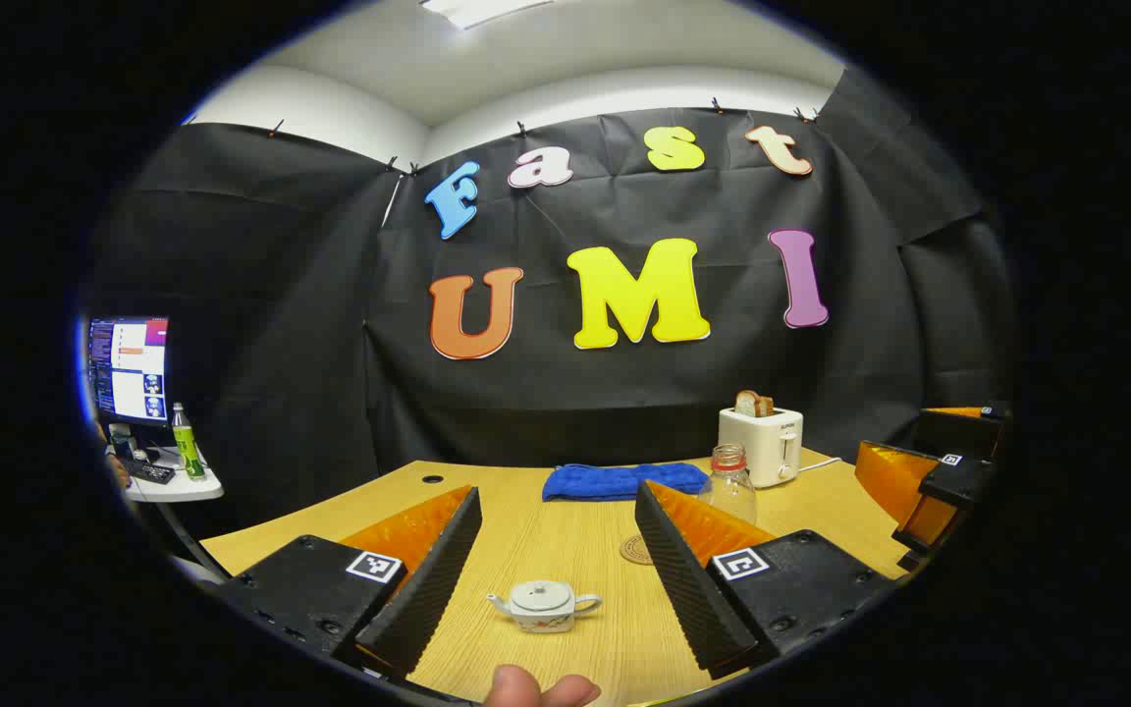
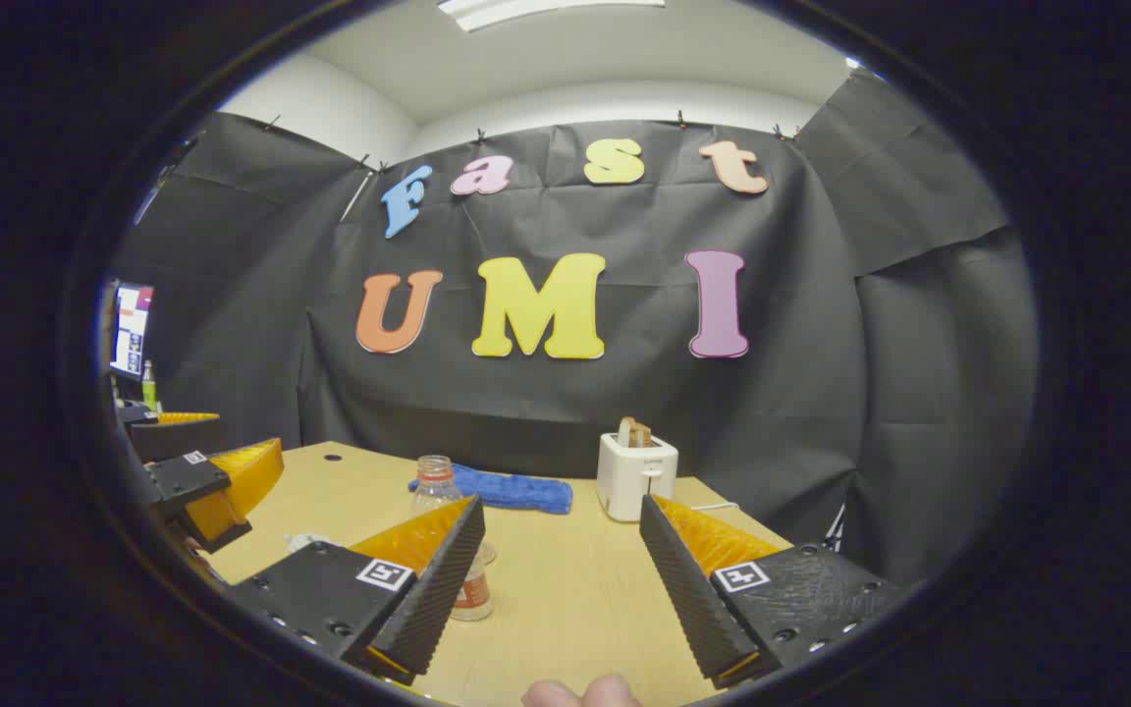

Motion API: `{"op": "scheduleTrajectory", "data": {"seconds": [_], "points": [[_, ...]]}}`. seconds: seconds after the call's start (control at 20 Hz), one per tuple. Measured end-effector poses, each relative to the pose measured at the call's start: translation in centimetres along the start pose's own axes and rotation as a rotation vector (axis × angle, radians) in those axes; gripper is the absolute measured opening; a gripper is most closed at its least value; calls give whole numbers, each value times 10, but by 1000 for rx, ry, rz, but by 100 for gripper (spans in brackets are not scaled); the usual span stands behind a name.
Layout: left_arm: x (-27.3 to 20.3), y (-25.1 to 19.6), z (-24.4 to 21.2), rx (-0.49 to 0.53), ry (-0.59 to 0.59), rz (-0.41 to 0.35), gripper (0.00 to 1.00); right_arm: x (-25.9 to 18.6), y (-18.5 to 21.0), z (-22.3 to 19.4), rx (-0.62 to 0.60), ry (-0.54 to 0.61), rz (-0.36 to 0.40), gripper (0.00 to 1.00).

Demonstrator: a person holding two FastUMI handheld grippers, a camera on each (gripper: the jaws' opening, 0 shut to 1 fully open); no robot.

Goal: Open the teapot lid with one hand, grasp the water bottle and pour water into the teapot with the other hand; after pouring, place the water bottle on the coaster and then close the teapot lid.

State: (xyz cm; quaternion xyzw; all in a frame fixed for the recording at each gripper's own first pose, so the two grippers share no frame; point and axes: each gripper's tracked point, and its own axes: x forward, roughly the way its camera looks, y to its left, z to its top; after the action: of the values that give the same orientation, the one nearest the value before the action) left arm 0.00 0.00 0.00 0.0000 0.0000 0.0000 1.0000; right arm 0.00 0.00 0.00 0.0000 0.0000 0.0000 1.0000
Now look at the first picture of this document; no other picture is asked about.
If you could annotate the white teacup lid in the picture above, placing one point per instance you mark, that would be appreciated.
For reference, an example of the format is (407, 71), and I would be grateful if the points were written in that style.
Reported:
(541, 594)

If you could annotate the white toaster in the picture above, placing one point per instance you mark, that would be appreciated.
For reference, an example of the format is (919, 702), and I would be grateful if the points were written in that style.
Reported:
(760, 447)

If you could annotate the bread slice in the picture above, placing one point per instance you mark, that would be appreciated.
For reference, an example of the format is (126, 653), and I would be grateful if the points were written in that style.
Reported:
(752, 403)

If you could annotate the round brown coaster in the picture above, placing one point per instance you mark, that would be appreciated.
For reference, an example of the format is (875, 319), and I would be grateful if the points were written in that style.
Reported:
(636, 550)

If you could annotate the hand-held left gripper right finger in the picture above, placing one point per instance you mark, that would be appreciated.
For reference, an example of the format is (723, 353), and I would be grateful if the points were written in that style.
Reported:
(683, 589)

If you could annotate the white floral teacup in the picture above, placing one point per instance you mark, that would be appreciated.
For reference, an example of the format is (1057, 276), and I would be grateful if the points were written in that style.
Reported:
(541, 621)

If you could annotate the clear plastic water bottle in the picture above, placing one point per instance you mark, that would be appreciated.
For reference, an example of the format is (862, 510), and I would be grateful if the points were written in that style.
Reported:
(730, 486)

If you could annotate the white side table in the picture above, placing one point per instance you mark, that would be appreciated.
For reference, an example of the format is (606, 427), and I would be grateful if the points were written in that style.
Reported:
(188, 488)

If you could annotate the computer monitor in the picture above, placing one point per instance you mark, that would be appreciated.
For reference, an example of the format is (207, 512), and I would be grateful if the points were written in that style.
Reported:
(129, 368)

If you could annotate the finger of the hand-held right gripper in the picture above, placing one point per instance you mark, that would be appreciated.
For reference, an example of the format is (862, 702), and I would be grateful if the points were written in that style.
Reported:
(958, 432)
(953, 481)

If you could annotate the black backdrop cloth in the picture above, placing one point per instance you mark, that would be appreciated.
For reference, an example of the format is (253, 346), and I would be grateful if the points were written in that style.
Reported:
(330, 324)

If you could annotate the green drink bottle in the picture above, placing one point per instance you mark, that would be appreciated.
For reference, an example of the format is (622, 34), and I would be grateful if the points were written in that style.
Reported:
(188, 447)

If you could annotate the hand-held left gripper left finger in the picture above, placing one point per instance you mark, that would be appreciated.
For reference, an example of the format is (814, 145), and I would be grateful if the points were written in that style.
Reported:
(428, 579)

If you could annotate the blue towel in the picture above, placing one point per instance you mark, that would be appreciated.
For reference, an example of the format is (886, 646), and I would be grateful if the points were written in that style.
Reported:
(615, 481)

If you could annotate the black keyboard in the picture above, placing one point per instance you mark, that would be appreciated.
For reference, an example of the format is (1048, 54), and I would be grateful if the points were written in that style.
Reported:
(148, 471)

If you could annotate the ceiling light panel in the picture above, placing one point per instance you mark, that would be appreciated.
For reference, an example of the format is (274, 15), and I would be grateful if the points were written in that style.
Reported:
(477, 10)

